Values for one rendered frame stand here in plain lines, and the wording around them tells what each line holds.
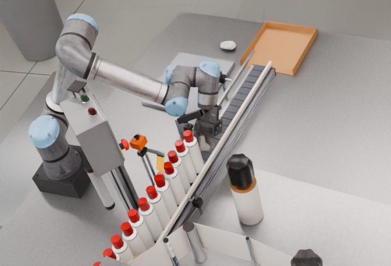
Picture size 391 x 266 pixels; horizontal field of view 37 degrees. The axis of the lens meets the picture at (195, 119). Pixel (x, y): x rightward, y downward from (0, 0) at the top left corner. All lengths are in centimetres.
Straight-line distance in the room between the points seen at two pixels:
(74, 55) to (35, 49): 265
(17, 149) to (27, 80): 189
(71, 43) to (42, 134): 42
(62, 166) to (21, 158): 38
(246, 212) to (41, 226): 84
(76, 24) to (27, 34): 248
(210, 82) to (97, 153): 57
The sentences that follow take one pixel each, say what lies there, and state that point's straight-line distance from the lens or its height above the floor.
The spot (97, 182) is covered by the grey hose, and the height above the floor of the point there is 122.
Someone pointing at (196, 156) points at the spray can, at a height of 98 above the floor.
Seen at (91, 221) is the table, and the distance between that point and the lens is 229.
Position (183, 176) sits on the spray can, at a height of 98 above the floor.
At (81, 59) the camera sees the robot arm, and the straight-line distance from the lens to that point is 195.
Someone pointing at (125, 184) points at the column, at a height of 103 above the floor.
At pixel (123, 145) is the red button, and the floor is 133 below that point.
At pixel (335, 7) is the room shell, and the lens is 441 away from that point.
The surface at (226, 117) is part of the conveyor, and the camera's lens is 239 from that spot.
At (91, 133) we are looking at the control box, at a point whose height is 146.
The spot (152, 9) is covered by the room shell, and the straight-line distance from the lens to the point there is 479.
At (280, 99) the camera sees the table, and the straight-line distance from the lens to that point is 250.
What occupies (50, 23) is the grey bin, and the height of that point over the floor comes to 28.
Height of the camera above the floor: 255
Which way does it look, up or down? 44 degrees down
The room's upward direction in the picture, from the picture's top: 16 degrees counter-clockwise
